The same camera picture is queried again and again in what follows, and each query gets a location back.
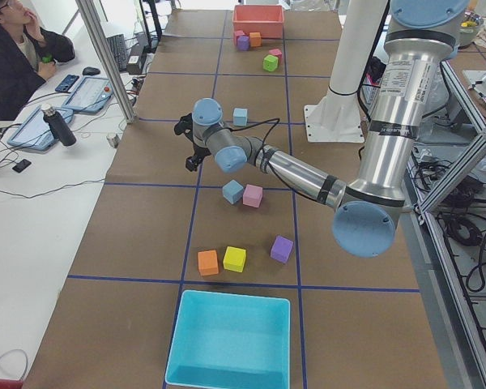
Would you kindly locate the pink foam block far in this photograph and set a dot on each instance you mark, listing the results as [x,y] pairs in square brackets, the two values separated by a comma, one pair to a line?
[236,35]

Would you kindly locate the orange foam block right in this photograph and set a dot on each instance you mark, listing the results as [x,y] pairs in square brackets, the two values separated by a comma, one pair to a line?
[208,263]

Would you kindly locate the small silver tape roll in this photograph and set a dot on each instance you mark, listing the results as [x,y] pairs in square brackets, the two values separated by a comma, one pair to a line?
[113,139]

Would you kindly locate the aluminium frame post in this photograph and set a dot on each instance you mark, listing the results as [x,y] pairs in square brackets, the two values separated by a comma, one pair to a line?
[92,23]

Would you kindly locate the light blue foam block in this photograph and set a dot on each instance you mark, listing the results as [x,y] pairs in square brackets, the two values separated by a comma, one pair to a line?
[240,116]
[233,191]

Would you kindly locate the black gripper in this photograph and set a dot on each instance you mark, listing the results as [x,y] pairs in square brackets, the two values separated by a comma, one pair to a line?
[199,152]

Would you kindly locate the black smartphone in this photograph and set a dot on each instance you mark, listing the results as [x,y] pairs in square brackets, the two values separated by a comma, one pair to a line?
[20,166]

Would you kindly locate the blue teach pendant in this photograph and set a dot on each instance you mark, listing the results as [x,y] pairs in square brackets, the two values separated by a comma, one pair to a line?
[35,132]
[90,95]

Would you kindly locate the blue smartphone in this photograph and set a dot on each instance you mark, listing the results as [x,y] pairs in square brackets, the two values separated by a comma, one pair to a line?
[67,83]

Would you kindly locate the seated person in black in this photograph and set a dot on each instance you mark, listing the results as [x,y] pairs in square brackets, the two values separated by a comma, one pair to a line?
[28,56]

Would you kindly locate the pink foam block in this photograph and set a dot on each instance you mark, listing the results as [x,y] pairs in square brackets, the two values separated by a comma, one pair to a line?
[276,53]
[236,35]
[252,196]

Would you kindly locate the blue teach pendant near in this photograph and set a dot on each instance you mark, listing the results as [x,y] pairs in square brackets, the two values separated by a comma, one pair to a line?
[35,132]

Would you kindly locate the black computer mouse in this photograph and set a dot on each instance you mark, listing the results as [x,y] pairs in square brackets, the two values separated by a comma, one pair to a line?
[90,70]

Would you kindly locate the orange foam block left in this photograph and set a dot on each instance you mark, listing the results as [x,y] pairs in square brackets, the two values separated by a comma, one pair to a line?
[255,39]

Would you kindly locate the black keyboard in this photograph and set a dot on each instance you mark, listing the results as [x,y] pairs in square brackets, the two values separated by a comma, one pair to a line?
[117,46]

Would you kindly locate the red plastic bin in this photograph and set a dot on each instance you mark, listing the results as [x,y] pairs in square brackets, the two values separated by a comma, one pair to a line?
[266,19]

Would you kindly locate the purple foam block left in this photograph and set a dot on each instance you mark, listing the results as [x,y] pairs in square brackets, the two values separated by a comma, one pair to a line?
[243,43]

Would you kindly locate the pink foam block left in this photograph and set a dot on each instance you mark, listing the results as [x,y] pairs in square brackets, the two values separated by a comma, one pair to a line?
[276,53]

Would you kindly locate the yellow foam block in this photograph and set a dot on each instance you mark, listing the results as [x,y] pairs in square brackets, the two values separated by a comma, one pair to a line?
[234,259]

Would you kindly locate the purple foam block right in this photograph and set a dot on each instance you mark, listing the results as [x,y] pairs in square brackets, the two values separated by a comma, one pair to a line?
[281,249]

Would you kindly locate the purple foam block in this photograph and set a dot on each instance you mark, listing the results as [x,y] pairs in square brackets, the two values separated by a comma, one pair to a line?
[243,43]
[281,249]

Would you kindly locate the orange foam block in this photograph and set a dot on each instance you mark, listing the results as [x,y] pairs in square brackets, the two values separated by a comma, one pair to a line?
[255,39]
[208,263]

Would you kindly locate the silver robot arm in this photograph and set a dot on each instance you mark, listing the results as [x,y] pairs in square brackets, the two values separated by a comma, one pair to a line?
[417,36]

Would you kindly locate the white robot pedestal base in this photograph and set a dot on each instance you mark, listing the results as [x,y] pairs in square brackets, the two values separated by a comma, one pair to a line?
[336,117]

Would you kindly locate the pink foam block right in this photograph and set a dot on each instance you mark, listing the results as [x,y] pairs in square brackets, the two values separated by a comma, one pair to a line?
[252,196]

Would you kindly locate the blue teach pendant far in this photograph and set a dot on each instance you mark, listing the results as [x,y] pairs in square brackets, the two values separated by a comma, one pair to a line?
[90,95]

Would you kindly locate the cyan plastic bin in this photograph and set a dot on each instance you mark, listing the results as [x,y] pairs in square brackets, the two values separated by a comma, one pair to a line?
[225,340]

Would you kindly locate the black water bottle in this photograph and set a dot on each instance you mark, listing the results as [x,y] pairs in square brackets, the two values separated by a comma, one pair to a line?
[57,125]

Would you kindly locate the green foam block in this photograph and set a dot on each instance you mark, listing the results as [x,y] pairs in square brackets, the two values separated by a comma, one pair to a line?
[270,63]

